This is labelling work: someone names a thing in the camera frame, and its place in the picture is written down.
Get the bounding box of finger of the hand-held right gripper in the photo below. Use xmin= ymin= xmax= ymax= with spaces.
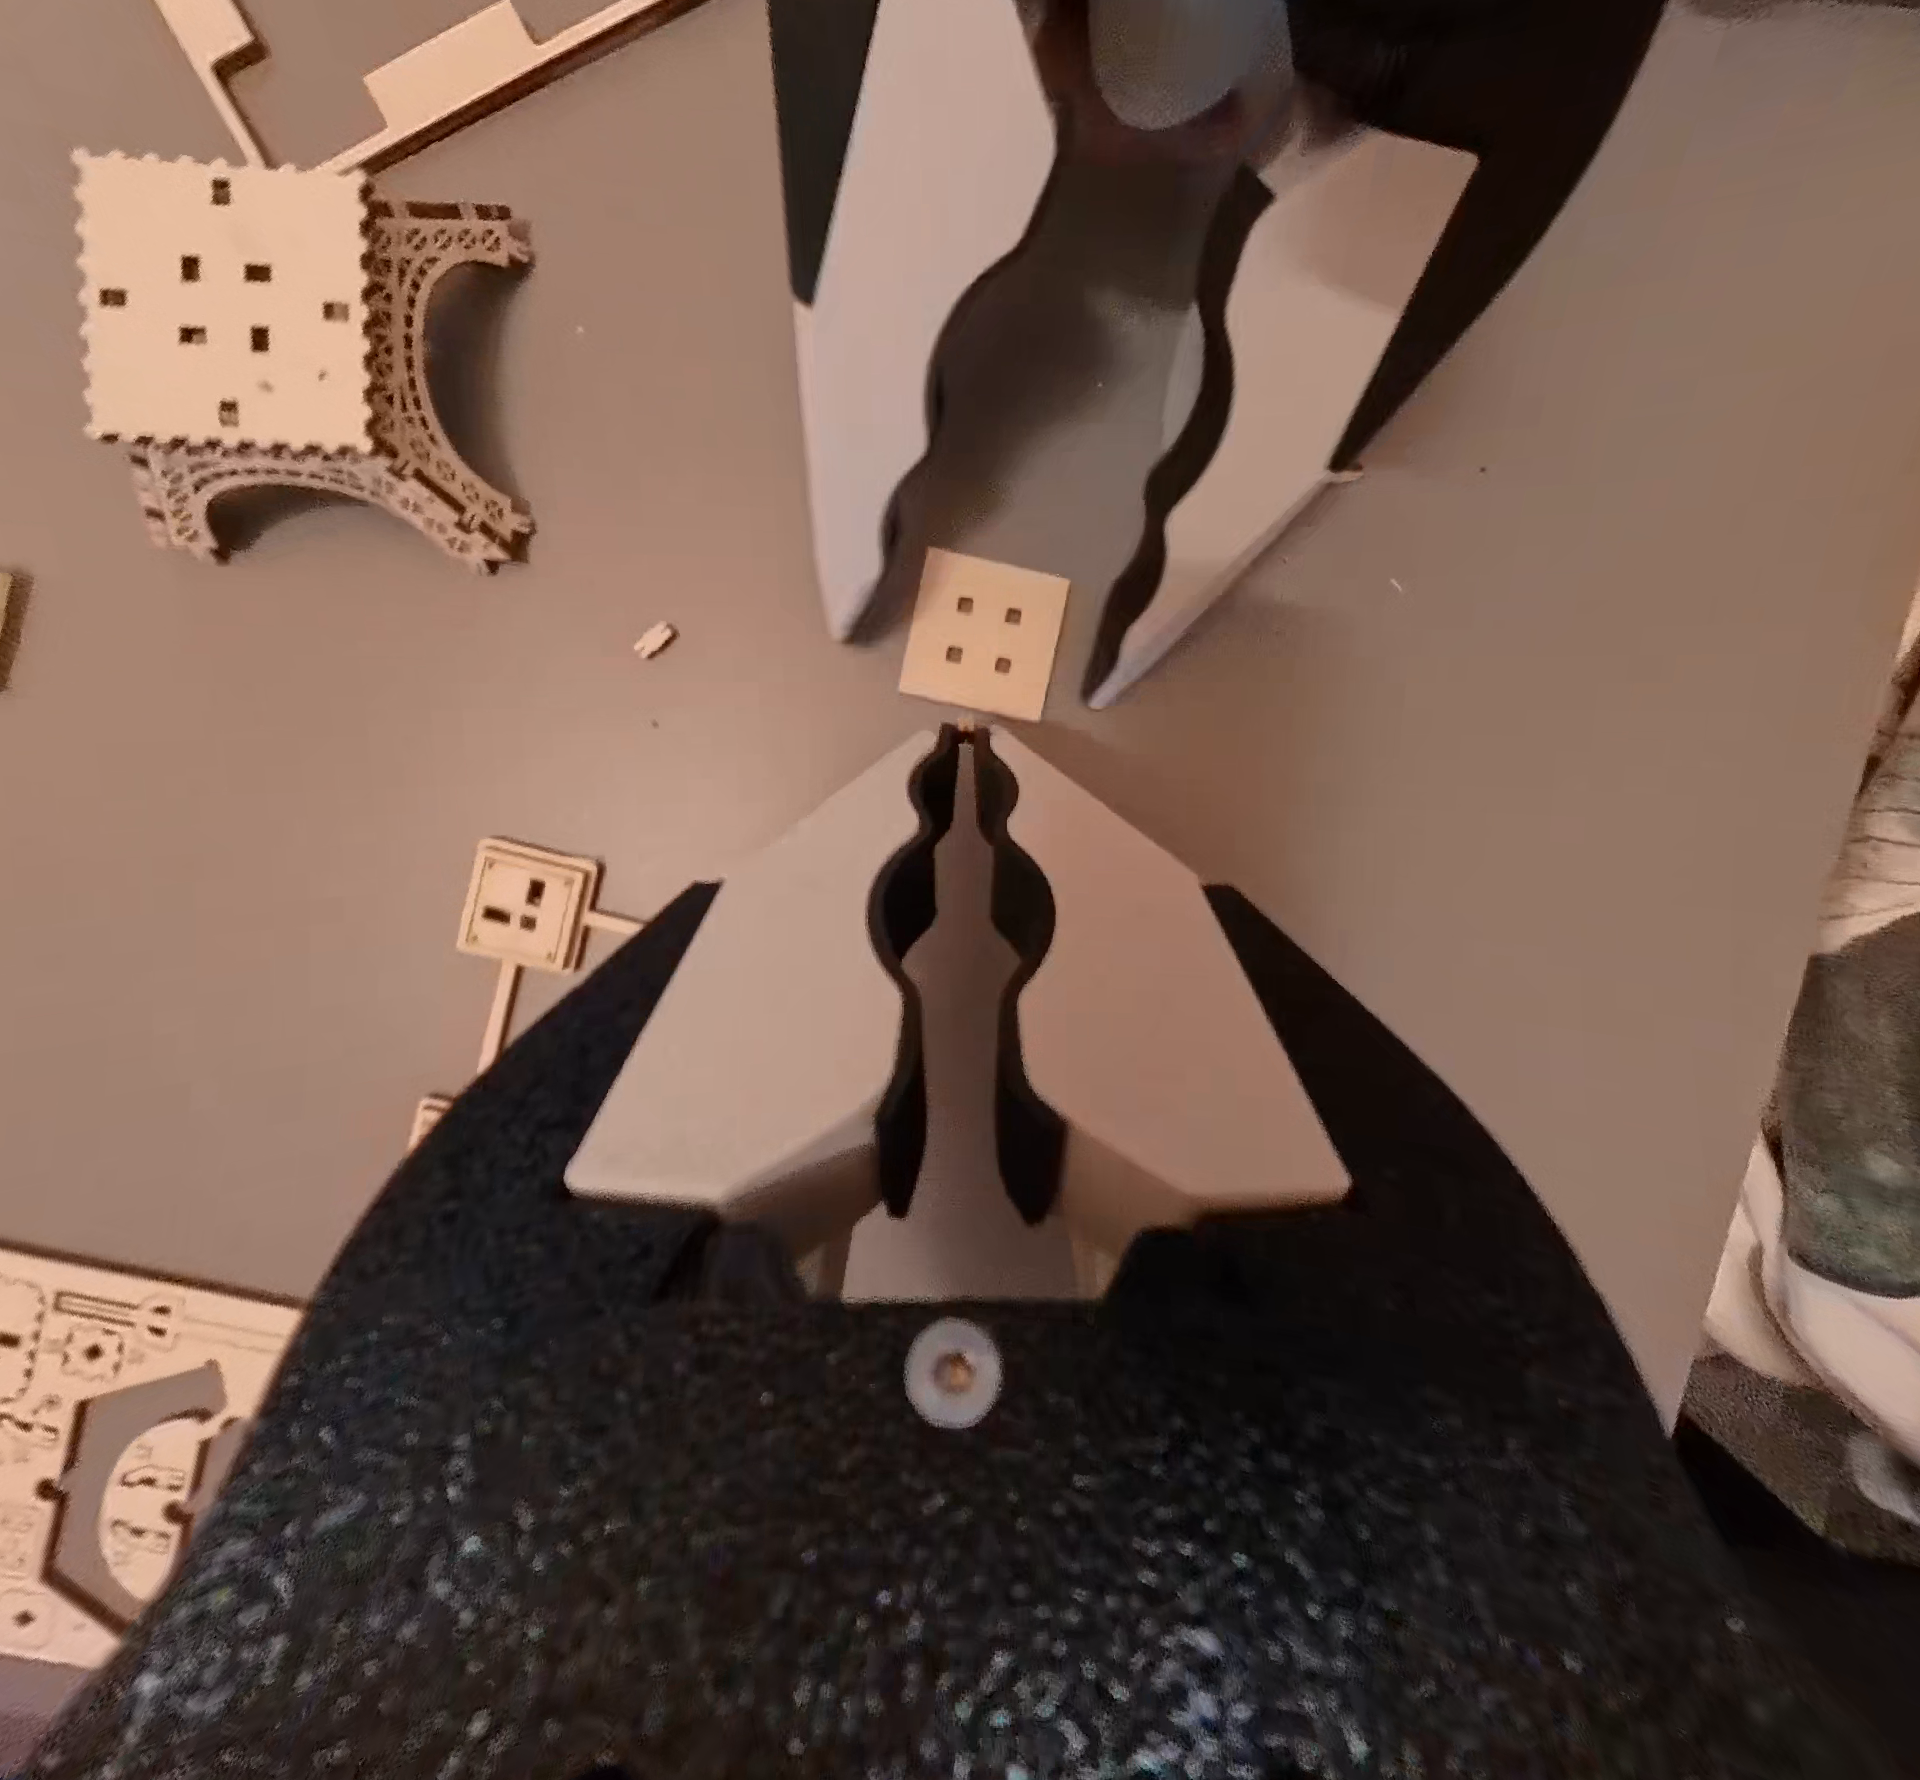
xmin=792 ymin=0 xmax=1080 ymax=645
xmin=1078 ymin=128 xmax=1480 ymax=712

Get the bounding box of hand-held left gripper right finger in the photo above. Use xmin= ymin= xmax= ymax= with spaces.
xmin=972 ymin=730 xmax=1352 ymax=1272

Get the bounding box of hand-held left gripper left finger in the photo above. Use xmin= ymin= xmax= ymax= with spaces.
xmin=566 ymin=730 xmax=955 ymax=1279

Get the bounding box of small square wooden plate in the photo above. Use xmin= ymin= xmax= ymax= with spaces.
xmin=896 ymin=547 xmax=1076 ymax=726

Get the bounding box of grey desk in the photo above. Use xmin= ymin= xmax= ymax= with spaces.
xmin=0 ymin=0 xmax=1920 ymax=1715

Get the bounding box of wooden sprue with square plates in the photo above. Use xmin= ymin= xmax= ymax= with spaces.
xmin=404 ymin=834 xmax=649 ymax=1155

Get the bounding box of person's printed shirt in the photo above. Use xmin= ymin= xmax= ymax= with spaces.
xmin=1678 ymin=595 xmax=1920 ymax=1565

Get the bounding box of wooden tower base model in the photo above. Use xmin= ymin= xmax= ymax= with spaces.
xmin=70 ymin=147 xmax=537 ymax=576

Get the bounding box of wooden puzzle parts sheet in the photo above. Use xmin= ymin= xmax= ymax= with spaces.
xmin=0 ymin=1236 xmax=306 ymax=1671

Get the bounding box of wooden puzzle frame sheet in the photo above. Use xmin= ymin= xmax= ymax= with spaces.
xmin=67 ymin=0 xmax=775 ymax=175

